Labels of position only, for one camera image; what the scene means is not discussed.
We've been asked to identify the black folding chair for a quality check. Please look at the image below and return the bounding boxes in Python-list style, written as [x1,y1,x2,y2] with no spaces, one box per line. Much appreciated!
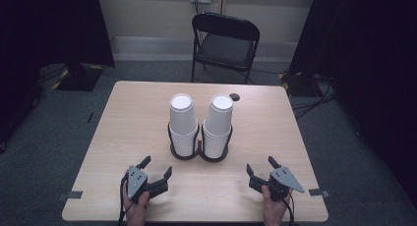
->
[191,12,262,85]

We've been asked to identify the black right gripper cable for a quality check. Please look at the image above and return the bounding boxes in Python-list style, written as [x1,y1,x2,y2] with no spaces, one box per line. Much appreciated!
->
[280,192,297,226]

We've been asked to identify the black stand base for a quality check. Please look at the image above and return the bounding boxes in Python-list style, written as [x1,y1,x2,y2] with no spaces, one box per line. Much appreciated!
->
[51,62,105,92]
[278,71,318,98]

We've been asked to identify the black floor cables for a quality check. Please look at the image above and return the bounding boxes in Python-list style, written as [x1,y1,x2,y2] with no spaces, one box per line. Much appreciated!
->
[290,74,338,120]

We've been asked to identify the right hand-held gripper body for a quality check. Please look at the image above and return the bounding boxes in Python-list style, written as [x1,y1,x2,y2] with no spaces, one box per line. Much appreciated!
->
[268,166,306,202]

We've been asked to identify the black double cup holder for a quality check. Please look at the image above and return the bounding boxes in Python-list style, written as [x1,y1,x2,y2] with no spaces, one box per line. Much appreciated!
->
[166,121,234,164]

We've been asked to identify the grey tape piece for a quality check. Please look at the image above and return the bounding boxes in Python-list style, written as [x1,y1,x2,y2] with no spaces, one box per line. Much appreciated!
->
[55,190,84,201]
[308,188,331,198]

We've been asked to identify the person's right hand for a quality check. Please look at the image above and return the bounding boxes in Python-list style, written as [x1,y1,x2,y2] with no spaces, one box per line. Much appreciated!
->
[261,185,293,226]

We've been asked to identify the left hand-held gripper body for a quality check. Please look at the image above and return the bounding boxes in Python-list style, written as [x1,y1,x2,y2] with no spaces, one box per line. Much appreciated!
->
[126,165,151,204]

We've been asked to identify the person's left hand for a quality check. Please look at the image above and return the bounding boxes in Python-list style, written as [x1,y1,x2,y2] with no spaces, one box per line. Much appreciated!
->
[122,186,151,226]

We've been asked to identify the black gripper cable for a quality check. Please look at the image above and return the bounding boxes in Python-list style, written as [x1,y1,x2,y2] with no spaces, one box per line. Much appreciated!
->
[280,192,297,226]
[117,172,136,226]

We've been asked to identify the black curtain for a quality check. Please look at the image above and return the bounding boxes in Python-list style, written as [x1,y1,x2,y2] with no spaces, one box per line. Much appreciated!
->
[287,0,417,200]
[0,0,116,145]

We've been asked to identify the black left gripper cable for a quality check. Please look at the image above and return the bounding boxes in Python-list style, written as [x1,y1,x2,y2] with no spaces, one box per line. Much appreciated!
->
[117,172,136,226]

